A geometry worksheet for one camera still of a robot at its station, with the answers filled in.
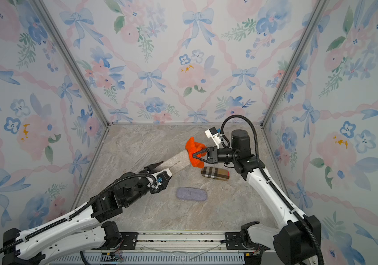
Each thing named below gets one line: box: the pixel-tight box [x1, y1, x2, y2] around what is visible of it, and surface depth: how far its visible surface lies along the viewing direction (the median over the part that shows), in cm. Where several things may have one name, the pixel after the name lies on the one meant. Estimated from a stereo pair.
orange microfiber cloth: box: [185, 136, 208, 169], surface depth 68 cm
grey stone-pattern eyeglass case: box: [154, 149, 191, 176], surface depth 68 cm
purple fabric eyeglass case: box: [175, 186, 208, 201], surface depth 87 cm
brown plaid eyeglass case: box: [201, 166, 230, 182], surface depth 94 cm
